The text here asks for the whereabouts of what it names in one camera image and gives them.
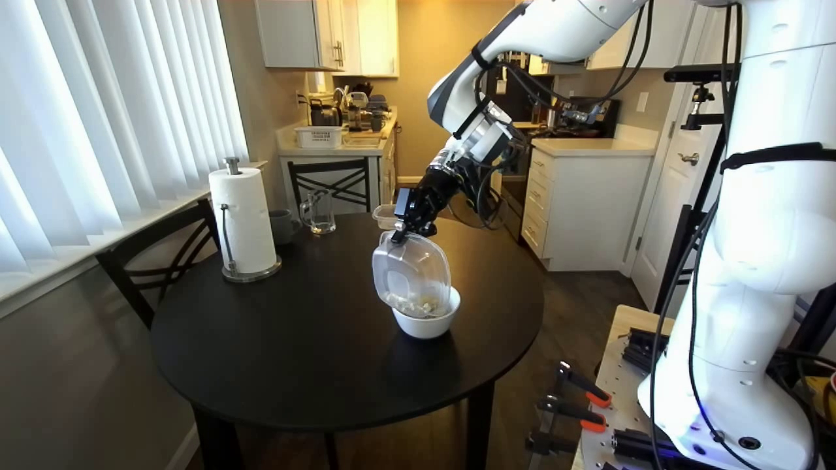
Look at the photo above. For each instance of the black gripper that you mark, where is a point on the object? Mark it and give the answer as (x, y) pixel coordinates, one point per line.
(439, 185)

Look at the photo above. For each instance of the white kitchen island counter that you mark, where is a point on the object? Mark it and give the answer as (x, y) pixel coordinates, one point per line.
(334, 139)

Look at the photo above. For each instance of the black orange bar clamp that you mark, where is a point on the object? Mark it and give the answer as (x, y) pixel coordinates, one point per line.
(581, 382)
(570, 413)

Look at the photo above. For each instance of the black camera stand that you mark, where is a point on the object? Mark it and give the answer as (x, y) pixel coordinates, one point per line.
(695, 106)

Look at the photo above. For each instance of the black metal chair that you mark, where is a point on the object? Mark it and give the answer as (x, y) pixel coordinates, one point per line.
(158, 263)

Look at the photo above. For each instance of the clear drinking glass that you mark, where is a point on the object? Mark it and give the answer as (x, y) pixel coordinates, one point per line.
(319, 212)

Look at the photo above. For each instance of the dark countertop appliances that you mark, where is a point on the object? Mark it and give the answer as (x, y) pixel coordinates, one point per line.
(354, 106)

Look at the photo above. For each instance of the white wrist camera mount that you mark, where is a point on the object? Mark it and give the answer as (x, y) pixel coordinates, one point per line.
(486, 135)

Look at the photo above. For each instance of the white vertical window blinds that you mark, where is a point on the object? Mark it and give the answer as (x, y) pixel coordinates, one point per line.
(105, 114)

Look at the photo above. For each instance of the light wooden workbench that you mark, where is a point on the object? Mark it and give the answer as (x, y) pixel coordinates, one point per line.
(610, 374)

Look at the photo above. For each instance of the black chair back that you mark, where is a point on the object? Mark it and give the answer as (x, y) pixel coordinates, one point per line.
(329, 185)

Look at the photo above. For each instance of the white ceramic bowl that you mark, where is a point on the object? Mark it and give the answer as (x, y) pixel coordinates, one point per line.
(426, 326)

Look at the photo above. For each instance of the white paper towel roll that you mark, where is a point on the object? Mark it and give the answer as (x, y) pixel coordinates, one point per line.
(244, 224)

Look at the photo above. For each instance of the white panel door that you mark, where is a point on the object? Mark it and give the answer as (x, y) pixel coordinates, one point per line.
(675, 173)

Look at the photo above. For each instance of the small clear plastic bowl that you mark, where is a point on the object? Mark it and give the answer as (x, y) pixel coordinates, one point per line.
(384, 216)

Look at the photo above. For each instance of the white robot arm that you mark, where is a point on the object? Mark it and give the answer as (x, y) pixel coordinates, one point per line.
(766, 263)

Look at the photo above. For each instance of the white upper kitchen cabinets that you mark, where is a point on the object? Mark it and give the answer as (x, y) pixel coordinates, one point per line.
(321, 36)

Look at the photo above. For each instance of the yellow corn kernels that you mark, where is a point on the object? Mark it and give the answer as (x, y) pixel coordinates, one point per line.
(421, 306)

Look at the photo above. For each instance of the white base kitchen cabinet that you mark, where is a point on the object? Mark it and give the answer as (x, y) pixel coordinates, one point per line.
(584, 206)

